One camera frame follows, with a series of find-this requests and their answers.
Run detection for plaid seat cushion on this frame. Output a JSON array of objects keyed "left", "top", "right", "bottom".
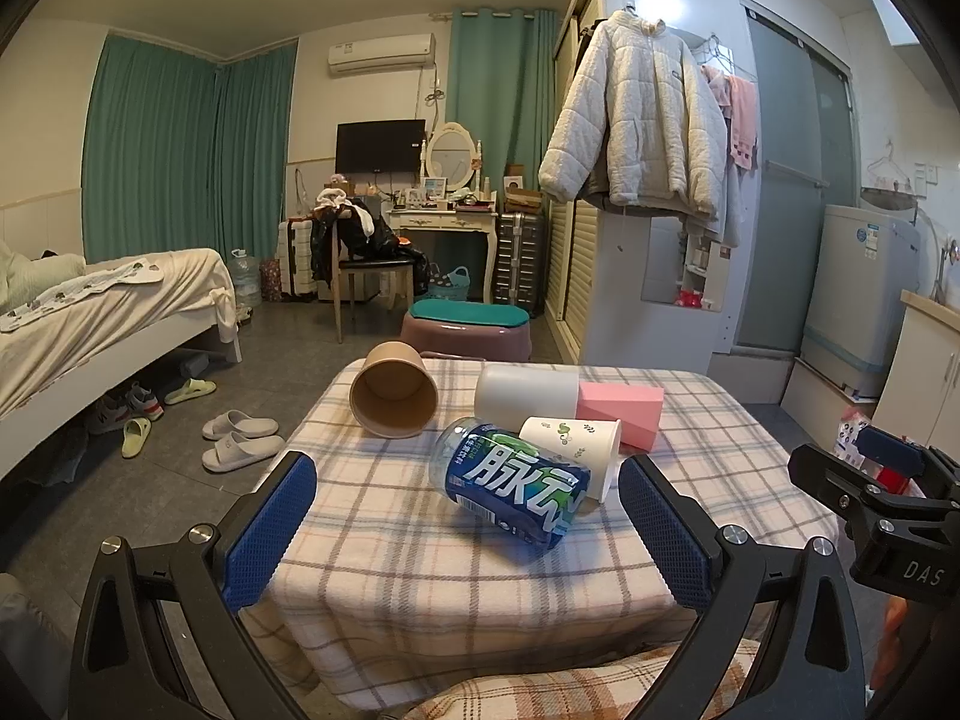
[{"left": 409, "top": 637, "right": 760, "bottom": 720}]

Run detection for printed white carton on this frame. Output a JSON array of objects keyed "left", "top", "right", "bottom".
[{"left": 835, "top": 406, "right": 880, "bottom": 467}]

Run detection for printed cloth strip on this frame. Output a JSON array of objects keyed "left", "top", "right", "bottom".
[{"left": 0, "top": 261, "right": 162, "bottom": 335}]

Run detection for white leaf-print paper cup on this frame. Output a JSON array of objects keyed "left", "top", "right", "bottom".
[{"left": 519, "top": 416, "right": 623, "bottom": 503}]

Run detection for wire clothes hanger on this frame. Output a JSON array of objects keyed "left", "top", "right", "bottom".
[{"left": 866, "top": 141, "right": 920, "bottom": 182}]

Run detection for white ribbed suitcase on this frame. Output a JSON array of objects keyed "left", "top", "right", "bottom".
[{"left": 277, "top": 219, "right": 338, "bottom": 299}]

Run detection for white air conditioner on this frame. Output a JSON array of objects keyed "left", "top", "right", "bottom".
[{"left": 327, "top": 33, "right": 437, "bottom": 77}]

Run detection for cream bed blanket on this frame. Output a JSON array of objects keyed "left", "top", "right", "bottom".
[{"left": 0, "top": 249, "right": 239, "bottom": 415}]

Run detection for pink box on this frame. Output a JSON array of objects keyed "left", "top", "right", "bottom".
[{"left": 577, "top": 382, "right": 667, "bottom": 453}]

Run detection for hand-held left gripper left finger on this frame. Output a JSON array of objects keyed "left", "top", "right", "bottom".
[{"left": 75, "top": 450, "right": 320, "bottom": 720}]

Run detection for white dressing table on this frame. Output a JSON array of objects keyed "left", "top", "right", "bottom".
[{"left": 388, "top": 206, "right": 499, "bottom": 302}]

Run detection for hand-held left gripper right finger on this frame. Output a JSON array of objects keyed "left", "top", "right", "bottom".
[{"left": 616, "top": 452, "right": 886, "bottom": 720}]

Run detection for cardboard box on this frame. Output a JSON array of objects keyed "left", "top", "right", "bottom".
[{"left": 503, "top": 164, "right": 543, "bottom": 215}]

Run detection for wooden chair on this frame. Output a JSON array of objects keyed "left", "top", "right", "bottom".
[{"left": 330, "top": 217, "right": 418, "bottom": 344}]

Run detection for white puffy jacket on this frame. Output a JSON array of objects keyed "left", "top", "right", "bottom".
[{"left": 538, "top": 9, "right": 748, "bottom": 245}]

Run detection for white side cabinet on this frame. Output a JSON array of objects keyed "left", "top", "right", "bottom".
[{"left": 872, "top": 291, "right": 960, "bottom": 460}]

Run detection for person's right hand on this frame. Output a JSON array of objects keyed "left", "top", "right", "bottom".
[{"left": 870, "top": 592, "right": 925, "bottom": 695}]

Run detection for plain white plastic cup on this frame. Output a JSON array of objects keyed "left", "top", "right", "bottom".
[{"left": 475, "top": 364, "right": 582, "bottom": 437}]

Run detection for oval white mirror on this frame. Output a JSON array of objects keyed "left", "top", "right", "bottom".
[{"left": 424, "top": 122, "right": 485, "bottom": 192}]

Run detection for frosted glass sliding door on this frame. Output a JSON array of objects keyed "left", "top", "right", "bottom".
[{"left": 731, "top": 0, "right": 856, "bottom": 361}]

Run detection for pile of clothes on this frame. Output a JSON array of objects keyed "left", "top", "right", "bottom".
[{"left": 310, "top": 187, "right": 430, "bottom": 290}]

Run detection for pale green pillow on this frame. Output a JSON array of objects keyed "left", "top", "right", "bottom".
[{"left": 0, "top": 240, "right": 87, "bottom": 312}]

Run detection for clear water jug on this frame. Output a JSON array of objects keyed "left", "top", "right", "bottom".
[{"left": 229, "top": 248, "right": 263, "bottom": 308}]

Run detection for white slipper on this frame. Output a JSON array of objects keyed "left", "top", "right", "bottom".
[
  {"left": 202, "top": 410, "right": 281, "bottom": 442},
  {"left": 202, "top": 432, "right": 287, "bottom": 474}
]

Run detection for mauve stool with teal lid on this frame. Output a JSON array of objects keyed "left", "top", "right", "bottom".
[{"left": 401, "top": 298, "right": 535, "bottom": 362}]

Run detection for black television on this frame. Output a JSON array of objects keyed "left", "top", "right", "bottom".
[{"left": 335, "top": 120, "right": 427, "bottom": 175}]

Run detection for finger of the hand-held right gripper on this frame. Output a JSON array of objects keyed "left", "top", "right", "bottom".
[{"left": 787, "top": 427, "right": 960, "bottom": 520}]

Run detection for narrow green curtain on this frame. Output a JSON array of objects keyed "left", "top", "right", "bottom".
[{"left": 448, "top": 9, "right": 560, "bottom": 200}]

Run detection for bed with beige cover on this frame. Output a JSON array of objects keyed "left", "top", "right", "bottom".
[{"left": 0, "top": 281, "right": 245, "bottom": 481}]

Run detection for silver suitcase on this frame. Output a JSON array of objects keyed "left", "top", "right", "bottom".
[{"left": 495, "top": 212, "right": 545, "bottom": 318}]

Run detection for grey sneakers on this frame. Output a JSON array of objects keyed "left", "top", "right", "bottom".
[{"left": 84, "top": 382, "right": 164, "bottom": 436}]

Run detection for white washing machine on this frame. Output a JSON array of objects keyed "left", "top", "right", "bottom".
[{"left": 799, "top": 202, "right": 923, "bottom": 400}]

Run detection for blue plastic basket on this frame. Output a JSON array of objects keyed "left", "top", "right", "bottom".
[{"left": 427, "top": 266, "right": 470, "bottom": 299}]

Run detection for wide green curtain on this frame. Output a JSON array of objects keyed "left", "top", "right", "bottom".
[{"left": 81, "top": 36, "right": 299, "bottom": 271}]

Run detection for brown paper cup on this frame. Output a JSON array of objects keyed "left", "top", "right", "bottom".
[{"left": 349, "top": 342, "right": 439, "bottom": 439}]

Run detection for plaid tablecloth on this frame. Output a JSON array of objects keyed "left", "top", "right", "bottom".
[{"left": 238, "top": 357, "right": 841, "bottom": 720}]

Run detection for white wardrobe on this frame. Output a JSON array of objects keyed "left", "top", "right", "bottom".
[{"left": 551, "top": 0, "right": 725, "bottom": 370}]

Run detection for pink hanging cloth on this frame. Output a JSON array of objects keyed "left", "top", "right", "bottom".
[{"left": 701, "top": 66, "right": 761, "bottom": 175}]

